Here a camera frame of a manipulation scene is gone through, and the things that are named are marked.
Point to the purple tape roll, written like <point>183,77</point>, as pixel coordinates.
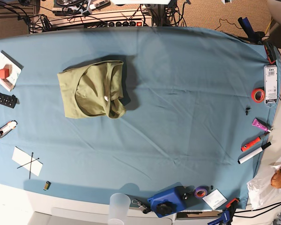
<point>201,191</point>

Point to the orange black clamp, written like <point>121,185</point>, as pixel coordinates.
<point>270,52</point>

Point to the orange pen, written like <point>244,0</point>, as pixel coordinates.
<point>248,145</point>

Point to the white power strip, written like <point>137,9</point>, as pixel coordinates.
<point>134,16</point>

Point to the black cable tie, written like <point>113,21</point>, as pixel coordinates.
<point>28,163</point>

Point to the metal carabiner keyring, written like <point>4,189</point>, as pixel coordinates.
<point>145,209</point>

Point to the white black marker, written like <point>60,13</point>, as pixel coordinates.
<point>253,153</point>

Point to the white card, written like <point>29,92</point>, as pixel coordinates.
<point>215,199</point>

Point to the blue table cloth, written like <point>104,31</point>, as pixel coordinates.
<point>185,93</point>

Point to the blue orange bar clamp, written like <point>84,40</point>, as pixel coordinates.
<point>227,215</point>

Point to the small green yellow battery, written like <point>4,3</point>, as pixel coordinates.
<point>46,186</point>

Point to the blue handled clamp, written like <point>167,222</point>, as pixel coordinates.
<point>254,37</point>

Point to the white paper sheet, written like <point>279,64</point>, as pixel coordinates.
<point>21,158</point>

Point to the black knob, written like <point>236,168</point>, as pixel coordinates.
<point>164,208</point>

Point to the purple tube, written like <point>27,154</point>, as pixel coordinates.
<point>261,125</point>

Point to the clear packaged box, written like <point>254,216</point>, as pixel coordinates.
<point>270,84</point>

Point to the olive green t-shirt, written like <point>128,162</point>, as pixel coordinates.
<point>93,90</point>

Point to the white notepad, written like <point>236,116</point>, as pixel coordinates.
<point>10,70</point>

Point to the orange tape roll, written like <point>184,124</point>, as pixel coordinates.
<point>258,95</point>

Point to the translucent plastic cup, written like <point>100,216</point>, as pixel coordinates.
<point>118,209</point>

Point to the black remote control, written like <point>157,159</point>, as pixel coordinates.
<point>7,100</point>

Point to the white plastic bag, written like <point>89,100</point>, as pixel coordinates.
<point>260,190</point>

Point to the red cube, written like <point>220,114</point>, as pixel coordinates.
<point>4,73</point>

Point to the blue plastic box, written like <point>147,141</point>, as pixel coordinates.
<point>171,195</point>

